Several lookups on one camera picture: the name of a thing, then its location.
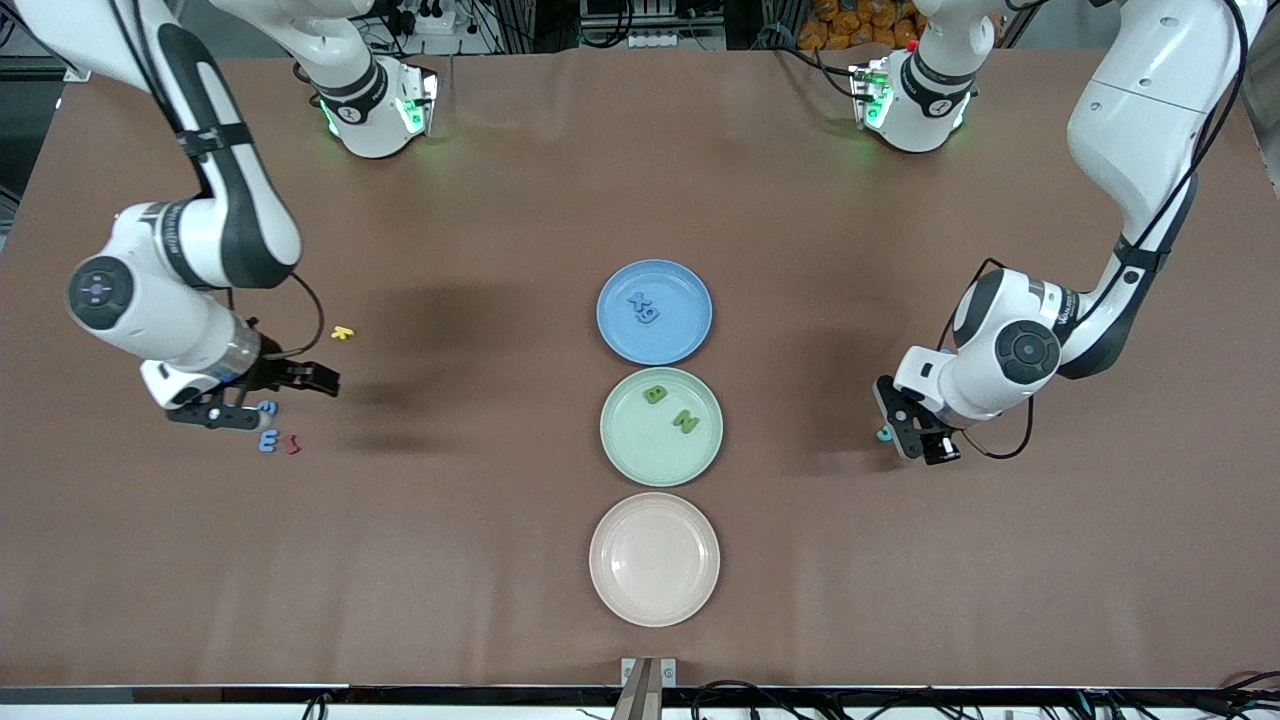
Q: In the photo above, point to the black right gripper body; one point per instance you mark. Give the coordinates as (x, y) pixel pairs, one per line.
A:
(272, 371)

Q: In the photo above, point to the blue foam letter E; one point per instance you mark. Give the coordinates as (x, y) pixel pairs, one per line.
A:
(264, 441)

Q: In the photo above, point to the green foam letter N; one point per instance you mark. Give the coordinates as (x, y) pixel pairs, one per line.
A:
(685, 422)

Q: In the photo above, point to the green foam letter B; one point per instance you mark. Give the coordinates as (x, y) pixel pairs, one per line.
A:
(655, 394)

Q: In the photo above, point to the blue foam number six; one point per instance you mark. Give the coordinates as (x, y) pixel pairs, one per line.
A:
(654, 319)

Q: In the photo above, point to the blue foam letter X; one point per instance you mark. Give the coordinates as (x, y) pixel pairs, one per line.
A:
(640, 299)

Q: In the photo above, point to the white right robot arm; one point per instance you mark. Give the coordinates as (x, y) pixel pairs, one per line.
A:
(170, 320)

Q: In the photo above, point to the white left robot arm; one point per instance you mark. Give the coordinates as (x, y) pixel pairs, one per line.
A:
(1140, 100)

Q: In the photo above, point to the brown table cover sheet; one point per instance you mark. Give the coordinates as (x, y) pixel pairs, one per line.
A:
(450, 560)

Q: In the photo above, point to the blue plate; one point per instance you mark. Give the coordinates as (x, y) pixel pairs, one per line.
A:
(685, 320)

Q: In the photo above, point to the green plate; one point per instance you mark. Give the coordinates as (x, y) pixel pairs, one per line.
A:
(645, 450)

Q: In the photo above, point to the beige plate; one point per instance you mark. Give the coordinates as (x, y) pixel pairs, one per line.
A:
(654, 559)

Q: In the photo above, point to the white power strip with plugs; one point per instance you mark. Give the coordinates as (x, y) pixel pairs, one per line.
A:
(437, 22)

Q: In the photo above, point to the pile of orange objects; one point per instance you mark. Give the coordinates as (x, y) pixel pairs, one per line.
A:
(850, 25)

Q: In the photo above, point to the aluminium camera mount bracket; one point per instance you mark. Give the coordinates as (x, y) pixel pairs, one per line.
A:
(648, 690)

